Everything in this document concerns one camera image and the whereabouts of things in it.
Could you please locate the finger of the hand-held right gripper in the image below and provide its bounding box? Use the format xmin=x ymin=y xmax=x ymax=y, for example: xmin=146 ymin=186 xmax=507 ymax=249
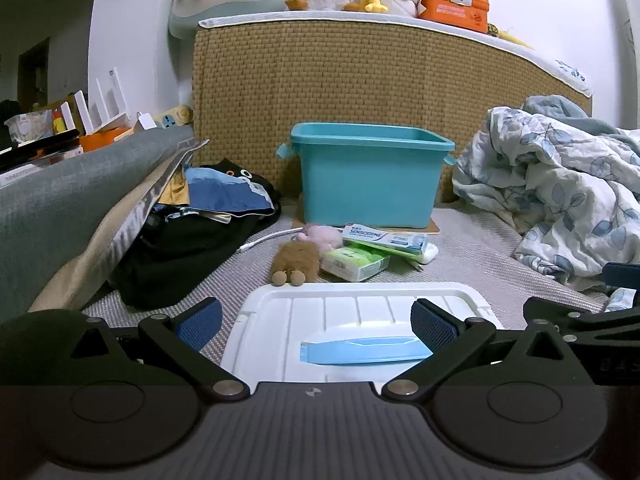
xmin=601 ymin=261 xmax=640 ymax=288
xmin=522 ymin=297 xmax=640 ymax=333

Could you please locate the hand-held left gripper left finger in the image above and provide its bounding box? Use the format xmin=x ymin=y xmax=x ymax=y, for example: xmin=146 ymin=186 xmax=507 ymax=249
xmin=0 ymin=297 xmax=250 ymax=403

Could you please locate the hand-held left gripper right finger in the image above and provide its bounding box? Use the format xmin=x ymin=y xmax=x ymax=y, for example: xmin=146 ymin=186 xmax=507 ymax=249
xmin=382 ymin=298 xmax=598 ymax=403

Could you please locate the white toothpaste box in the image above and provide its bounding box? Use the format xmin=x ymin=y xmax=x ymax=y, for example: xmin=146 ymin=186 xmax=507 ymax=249
xmin=341 ymin=223 xmax=431 ymax=256

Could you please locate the green tissue pack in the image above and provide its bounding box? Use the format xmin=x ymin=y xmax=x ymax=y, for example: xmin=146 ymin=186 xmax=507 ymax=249
xmin=320 ymin=246 xmax=392 ymax=283

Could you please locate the brown plush toy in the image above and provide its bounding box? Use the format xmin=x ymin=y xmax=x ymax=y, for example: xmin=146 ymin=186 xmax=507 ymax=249
xmin=270 ymin=241 xmax=322 ymax=287

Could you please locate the pink plush toy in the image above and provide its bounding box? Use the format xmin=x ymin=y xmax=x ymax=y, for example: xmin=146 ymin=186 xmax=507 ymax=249
xmin=297 ymin=224 xmax=343 ymax=253

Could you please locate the teal plastic storage bin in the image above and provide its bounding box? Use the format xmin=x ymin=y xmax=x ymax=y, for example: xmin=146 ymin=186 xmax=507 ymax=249
xmin=276 ymin=121 xmax=457 ymax=228

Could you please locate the black clothing with orange print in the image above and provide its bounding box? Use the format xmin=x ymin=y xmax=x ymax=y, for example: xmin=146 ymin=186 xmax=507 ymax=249
xmin=110 ymin=159 xmax=282 ymax=308

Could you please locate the floral white quilt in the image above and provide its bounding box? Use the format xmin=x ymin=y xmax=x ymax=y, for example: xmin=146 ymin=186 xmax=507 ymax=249
xmin=452 ymin=95 xmax=640 ymax=293

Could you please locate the yellow-brown cloth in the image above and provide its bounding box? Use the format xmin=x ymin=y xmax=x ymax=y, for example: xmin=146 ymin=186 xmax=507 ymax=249
xmin=162 ymin=165 xmax=191 ymax=206

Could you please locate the grey bolster cushion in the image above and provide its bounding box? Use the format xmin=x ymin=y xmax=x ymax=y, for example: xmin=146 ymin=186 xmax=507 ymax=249
xmin=0 ymin=125 xmax=196 ymax=311

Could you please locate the yellow and blue power strip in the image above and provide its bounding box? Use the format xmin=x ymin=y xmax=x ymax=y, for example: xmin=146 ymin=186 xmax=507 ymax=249
xmin=155 ymin=105 xmax=193 ymax=128

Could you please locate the white router with antennas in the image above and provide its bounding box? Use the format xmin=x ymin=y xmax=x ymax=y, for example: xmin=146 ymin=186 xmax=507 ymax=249
xmin=60 ymin=67 xmax=133 ymax=136

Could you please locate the black tablet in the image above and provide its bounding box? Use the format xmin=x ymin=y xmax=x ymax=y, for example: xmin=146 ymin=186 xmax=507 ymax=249
xmin=0 ymin=130 xmax=81 ymax=171

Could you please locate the clear plastic container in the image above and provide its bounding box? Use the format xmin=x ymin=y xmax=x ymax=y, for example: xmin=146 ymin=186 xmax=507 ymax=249
xmin=5 ymin=112 xmax=54 ymax=143

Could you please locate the woven wicker headboard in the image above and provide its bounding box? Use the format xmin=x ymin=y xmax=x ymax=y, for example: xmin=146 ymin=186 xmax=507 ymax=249
xmin=191 ymin=10 xmax=595 ymax=221

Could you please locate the orange first-aid box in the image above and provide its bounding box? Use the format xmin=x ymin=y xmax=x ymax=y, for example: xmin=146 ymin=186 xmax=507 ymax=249
xmin=416 ymin=0 xmax=490 ymax=34

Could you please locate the white charging cable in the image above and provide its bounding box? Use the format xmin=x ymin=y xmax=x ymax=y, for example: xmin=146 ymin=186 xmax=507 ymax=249
xmin=239 ymin=229 xmax=306 ymax=253

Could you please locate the white lid with blue handle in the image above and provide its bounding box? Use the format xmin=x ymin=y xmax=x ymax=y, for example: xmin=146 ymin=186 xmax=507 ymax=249
xmin=220 ymin=282 xmax=503 ymax=386

